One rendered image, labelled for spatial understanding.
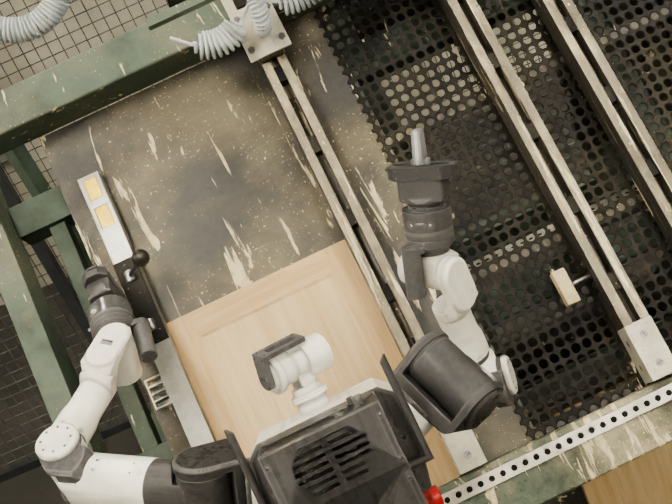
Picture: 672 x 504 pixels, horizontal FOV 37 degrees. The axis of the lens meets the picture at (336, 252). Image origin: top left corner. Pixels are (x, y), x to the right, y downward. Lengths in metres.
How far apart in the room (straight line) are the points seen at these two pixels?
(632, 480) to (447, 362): 1.00
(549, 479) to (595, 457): 0.10
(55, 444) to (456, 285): 0.74
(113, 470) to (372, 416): 0.48
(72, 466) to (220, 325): 0.58
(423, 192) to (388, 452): 0.49
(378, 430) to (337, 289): 0.75
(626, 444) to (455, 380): 0.63
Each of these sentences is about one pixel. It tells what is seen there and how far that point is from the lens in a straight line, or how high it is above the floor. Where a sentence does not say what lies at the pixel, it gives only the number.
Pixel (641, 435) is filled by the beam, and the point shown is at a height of 0.84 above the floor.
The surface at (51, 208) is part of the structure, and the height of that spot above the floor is 1.63.
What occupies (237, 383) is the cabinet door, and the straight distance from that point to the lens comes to 2.19.
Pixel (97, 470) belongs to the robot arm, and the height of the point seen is 1.40.
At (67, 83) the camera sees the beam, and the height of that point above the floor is 1.87.
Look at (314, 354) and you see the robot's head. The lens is 1.66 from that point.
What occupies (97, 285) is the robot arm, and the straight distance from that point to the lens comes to 2.08.
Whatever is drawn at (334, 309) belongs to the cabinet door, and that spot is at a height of 1.24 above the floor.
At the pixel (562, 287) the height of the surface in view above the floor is 1.11.
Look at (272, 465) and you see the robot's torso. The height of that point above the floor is 1.40.
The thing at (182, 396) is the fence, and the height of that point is 1.23.
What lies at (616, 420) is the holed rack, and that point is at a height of 0.88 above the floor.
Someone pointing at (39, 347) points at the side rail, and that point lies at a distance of 2.27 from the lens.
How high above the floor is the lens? 2.20
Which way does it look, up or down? 23 degrees down
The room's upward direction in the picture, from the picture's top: 25 degrees counter-clockwise
